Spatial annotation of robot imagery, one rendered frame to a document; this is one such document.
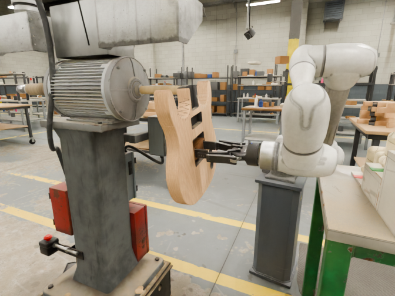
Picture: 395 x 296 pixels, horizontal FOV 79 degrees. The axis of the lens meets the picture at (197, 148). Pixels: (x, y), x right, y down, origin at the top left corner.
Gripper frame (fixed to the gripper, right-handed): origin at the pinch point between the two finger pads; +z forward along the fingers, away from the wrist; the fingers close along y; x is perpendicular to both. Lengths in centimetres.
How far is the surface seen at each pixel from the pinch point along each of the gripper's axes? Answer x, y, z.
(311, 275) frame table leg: -72, 24, -43
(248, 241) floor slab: -121, 85, 0
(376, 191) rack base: -8, 0, -52
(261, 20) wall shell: 125, 1141, 170
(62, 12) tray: 49, 6, 57
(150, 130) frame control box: -3.5, 23.9, 37.5
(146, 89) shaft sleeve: 19.5, 6.9, 24.2
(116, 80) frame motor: 24.0, -0.7, 31.2
